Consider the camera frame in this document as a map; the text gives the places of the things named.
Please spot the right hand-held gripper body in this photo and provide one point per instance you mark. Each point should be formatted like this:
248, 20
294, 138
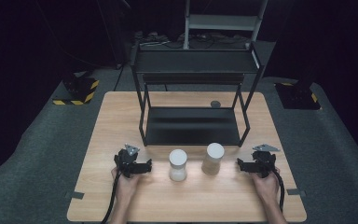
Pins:
263, 161

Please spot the grey tape piece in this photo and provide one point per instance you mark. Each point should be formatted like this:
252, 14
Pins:
296, 192
74, 195

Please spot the jar of brown powder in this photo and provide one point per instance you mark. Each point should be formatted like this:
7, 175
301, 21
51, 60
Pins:
213, 158

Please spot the black metal shelf rack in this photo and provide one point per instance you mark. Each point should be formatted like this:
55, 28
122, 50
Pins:
192, 124

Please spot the jar of white granules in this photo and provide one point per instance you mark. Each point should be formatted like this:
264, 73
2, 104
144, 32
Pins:
178, 165

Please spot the black yellow-striped stand base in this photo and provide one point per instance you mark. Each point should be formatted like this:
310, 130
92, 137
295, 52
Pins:
298, 96
79, 88

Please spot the person's left hand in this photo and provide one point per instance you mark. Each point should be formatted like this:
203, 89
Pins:
127, 186

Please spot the grey metal frame stand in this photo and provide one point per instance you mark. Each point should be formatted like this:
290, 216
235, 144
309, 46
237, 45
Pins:
220, 22

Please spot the person's right hand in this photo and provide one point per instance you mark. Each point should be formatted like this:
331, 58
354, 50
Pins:
267, 188

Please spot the grey round table grommet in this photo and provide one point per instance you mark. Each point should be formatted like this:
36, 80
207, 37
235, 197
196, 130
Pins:
215, 104

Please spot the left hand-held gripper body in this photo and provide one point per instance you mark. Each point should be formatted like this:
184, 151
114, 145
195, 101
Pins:
127, 162

